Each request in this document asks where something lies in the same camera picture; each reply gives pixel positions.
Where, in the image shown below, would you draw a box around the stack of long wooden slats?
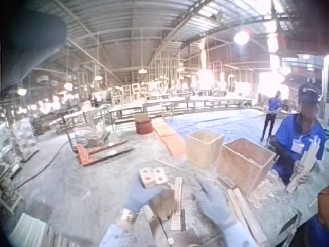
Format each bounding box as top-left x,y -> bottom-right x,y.
226,188 -> 268,245

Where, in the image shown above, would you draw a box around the small open wooden box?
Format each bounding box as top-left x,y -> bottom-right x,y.
185,128 -> 226,170

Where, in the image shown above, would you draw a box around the red barrel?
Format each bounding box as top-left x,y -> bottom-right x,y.
135,112 -> 152,135

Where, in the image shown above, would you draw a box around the pile of small wooden offcuts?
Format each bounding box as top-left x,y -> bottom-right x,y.
246,169 -> 286,209

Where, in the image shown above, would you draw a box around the person's left hand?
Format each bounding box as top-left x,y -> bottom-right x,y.
123,171 -> 170,214

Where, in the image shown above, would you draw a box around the thin wooden stick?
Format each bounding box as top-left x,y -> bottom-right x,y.
154,158 -> 196,176

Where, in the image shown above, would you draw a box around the orange pallet jack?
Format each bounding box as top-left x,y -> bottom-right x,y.
73,140 -> 135,167

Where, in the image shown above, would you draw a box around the heap of pale wooden slats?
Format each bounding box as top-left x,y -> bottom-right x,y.
10,213 -> 79,247

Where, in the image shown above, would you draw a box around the round hanging lamp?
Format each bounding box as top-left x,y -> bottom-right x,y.
233,30 -> 250,46

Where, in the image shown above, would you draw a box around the orange boards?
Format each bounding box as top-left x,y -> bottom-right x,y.
151,118 -> 187,159

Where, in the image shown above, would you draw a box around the floor hose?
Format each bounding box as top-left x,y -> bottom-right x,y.
15,140 -> 72,189

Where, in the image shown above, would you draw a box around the person's right hand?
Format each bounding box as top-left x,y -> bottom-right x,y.
192,180 -> 239,230

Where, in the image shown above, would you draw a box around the bundle of wooden parts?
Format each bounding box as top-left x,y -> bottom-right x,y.
285,136 -> 321,194

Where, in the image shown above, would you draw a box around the large open wooden box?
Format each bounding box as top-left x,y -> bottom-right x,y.
217,137 -> 277,198

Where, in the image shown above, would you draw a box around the group of wooden chair frames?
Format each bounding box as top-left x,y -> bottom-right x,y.
112,81 -> 156,104

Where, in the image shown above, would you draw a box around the pallet of wrapped goods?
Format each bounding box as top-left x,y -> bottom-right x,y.
7,117 -> 40,162

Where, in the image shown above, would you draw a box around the curved wooden slat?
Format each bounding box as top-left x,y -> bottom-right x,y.
170,177 -> 185,231

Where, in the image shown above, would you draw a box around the short wooden pieces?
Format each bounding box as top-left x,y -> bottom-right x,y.
149,189 -> 177,223

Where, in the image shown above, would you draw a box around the dark metal tool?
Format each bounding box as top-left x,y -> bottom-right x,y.
279,210 -> 303,235

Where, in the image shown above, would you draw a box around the wooden block with two holes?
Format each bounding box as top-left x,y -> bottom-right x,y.
153,166 -> 169,185
138,167 -> 156,190

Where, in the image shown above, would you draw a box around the long wooden workbench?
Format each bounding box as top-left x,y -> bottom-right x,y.
109,96 -> 254,122

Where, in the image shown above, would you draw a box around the metal frame cart with bags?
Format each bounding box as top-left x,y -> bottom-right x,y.
61,112 -> 122,155

